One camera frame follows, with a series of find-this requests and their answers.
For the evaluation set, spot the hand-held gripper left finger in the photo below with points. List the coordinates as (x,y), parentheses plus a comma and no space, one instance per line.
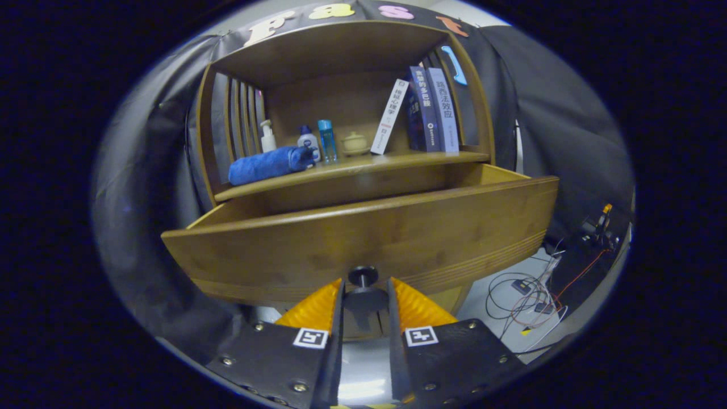
(334,363)

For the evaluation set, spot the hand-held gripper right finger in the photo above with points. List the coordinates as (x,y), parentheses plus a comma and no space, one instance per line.
(397,363)

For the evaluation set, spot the lavender book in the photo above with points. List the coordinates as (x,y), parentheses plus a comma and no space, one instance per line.
(444,111)

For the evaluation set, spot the black round drawer knob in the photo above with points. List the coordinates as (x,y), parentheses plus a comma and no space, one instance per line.
(363,284)

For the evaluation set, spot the clear blue bottle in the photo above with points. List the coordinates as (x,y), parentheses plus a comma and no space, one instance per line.
(327,142)

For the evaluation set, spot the wooden cabinet door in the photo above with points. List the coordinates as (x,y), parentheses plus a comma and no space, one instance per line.
(448,298)
(352,328)

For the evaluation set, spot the black orange device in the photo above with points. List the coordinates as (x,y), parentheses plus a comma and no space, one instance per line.
(599,227)

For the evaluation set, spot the wooden cabinet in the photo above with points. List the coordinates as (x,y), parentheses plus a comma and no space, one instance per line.
(329,57)

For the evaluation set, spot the white bottle with blue cap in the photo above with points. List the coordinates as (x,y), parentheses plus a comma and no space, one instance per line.
(308,142)

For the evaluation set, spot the beige lidded teacup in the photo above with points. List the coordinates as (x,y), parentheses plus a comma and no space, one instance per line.
(355,144)

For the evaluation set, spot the small black adapter box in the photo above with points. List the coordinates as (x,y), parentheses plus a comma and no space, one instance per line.
(521,286)
(542,308)

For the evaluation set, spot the wooden drawer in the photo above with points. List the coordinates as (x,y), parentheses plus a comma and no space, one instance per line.
(369,244)

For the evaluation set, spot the white pump bottle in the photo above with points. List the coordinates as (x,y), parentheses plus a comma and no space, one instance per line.
(267,138)

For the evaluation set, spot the wooden countertop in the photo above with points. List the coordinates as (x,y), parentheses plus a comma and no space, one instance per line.
(363,167)

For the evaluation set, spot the white book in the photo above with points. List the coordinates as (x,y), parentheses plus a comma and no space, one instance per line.
(389,116)

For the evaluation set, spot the navy blue book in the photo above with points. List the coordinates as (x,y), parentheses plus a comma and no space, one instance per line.
(423,108)

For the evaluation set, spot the folded blue towel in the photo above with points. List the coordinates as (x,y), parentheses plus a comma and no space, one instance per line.
(267,165)

